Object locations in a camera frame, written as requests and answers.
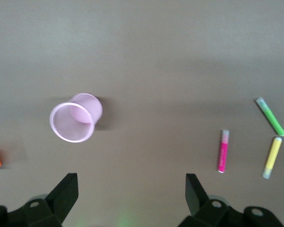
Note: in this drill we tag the brown table cover mat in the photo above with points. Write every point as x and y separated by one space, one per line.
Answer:
142 59

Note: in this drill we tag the pink marker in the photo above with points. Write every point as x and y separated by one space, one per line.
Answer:
223 153

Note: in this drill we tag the pink mesh cup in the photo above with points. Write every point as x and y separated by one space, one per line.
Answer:
85 111

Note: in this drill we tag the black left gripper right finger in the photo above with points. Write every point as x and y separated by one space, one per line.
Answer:
198 201

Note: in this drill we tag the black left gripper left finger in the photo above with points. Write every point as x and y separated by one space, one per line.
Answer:
61 194

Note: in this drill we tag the green marker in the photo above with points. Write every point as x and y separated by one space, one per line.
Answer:
272 118

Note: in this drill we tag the yellow marker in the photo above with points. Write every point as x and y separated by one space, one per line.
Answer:
273 156

